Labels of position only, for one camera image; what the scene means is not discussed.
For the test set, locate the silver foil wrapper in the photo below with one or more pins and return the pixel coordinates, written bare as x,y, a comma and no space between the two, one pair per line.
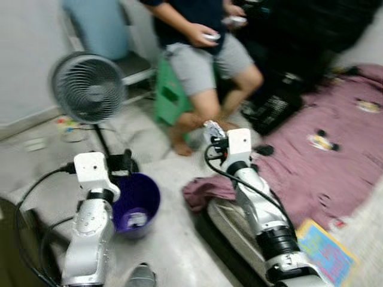
213,129

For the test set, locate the white handheld controller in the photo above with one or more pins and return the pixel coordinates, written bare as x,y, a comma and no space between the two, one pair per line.
238,21
212,37

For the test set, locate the colourful picture book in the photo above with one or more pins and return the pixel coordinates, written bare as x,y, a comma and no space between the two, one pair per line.
326,254

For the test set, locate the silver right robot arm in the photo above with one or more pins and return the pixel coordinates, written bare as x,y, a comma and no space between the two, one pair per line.
266,221

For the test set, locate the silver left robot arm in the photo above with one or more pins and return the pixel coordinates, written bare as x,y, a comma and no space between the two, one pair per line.
90,239

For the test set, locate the purple plastic bin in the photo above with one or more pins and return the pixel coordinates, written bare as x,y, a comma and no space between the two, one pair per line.
146,194

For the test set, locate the crumpled white paper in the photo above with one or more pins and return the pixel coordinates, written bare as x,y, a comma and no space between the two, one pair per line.
137,219

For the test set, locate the green plastic stool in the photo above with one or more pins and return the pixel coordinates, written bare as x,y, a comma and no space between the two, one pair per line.
170,95

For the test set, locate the black bag with white print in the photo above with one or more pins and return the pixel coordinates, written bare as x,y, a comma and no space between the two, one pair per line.
272,107

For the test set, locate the person in grey shorts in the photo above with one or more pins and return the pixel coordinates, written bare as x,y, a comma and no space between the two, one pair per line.
197,66

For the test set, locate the grey standing fan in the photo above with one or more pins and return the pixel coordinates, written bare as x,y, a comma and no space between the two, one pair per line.
87,86

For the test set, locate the grey metal chair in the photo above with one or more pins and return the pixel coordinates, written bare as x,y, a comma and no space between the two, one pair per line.
137,66

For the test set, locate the purple cartoon mouse blanket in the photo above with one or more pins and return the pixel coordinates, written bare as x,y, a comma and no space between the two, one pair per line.
317,173

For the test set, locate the grey left robot leg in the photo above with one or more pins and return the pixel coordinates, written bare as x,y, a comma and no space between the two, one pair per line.
141,276

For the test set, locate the light blue cushion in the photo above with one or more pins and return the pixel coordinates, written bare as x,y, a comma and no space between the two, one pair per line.
99,27

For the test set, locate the black cabinet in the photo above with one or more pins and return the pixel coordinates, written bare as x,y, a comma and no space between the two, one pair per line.
311,30

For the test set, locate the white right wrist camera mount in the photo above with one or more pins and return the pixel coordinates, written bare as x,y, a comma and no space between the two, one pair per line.
239,143

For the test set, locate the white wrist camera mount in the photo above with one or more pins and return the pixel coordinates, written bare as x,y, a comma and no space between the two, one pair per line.
239,143
93,167

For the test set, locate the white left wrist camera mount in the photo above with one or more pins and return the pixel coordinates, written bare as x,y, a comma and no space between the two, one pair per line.
93,167

